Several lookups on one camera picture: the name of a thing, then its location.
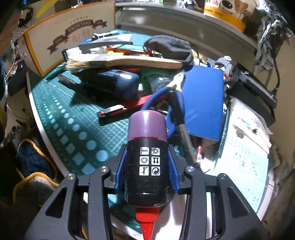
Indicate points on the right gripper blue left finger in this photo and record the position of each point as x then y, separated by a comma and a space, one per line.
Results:
117, 170

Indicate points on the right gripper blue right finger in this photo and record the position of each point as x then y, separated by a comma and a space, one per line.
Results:
177, 166

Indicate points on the purple black red-tipped bottle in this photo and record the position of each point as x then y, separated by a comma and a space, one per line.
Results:
147, 185

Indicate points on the blue handled pliers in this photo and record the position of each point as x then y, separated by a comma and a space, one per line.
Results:
172, 92

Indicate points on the wooden handle paint brush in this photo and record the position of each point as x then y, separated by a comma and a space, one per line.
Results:
86, 61

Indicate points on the red black utility knife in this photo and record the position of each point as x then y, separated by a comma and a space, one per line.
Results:
129, 105

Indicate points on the green cutting mat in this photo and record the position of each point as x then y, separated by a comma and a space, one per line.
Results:
66, 112

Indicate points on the dark blue glossy case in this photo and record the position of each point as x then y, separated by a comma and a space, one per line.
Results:
121, 84

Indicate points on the blue notebook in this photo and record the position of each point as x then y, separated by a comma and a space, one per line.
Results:
203, 101

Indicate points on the black knit cloth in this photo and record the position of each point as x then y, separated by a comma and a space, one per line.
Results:
171, 48

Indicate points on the cardboard storage box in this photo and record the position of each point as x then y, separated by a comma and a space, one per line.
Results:
41, 45

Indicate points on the yellow white paper bucket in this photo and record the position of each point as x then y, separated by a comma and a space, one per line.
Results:
234, 12

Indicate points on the grey winged model kit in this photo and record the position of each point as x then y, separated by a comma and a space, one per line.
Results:
272, 32

